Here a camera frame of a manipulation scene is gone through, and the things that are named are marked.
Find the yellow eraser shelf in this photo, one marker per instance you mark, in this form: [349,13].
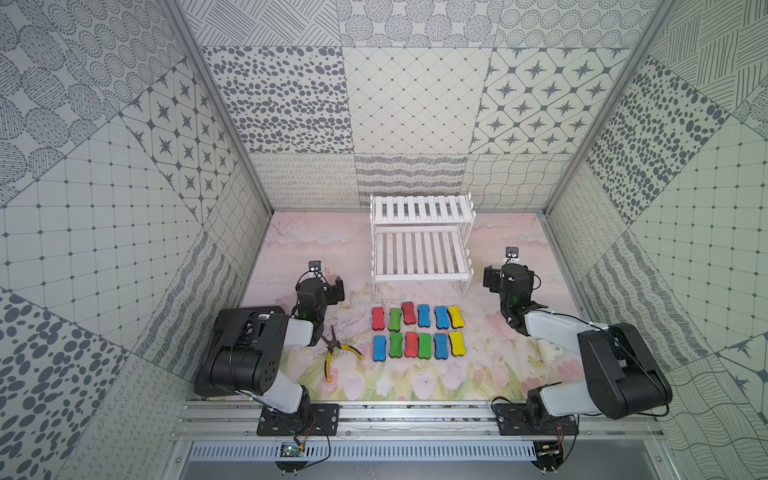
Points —
[457,345]
[456,319]

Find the blue eraser top shelf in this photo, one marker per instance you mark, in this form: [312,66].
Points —
[423,313]
[442,318]

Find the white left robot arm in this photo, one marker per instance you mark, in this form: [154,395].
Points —
[285,395]

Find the green eraser top shelf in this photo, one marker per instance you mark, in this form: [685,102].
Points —
[395,319]

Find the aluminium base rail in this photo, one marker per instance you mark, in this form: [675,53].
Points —
[404,431]

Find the white slatted two-tier shelf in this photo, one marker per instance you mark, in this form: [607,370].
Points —
[421,238]

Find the yellow eraser top shelf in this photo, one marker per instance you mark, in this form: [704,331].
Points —
[456,319]

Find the blue eraser shelf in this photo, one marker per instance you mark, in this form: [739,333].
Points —
[379,348]
[441,349]
[423,313]
[442,318]

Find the yellow handled pliers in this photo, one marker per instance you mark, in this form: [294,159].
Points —
[332,344]

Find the small white cylinder on table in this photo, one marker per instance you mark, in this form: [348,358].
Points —
[548,351]

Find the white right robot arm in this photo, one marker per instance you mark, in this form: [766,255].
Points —
[621,377]

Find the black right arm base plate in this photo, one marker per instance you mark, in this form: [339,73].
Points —
[521,419]

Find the red eraser top shelf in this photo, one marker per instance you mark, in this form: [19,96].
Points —
[409,313]
[378,319]

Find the red eraser shelf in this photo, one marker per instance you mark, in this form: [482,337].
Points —
[411,345]
[409,313]
[378,319]

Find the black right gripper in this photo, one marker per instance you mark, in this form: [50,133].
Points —
[492,279]

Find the green eraser shelf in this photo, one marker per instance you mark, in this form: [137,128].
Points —
[395,319]
[396,340]
[424,350]

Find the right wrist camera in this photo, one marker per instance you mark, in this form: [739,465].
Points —
[511,254]

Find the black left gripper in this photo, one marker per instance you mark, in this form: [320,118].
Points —
[314,279]

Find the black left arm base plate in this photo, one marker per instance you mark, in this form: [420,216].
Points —
[323,418]

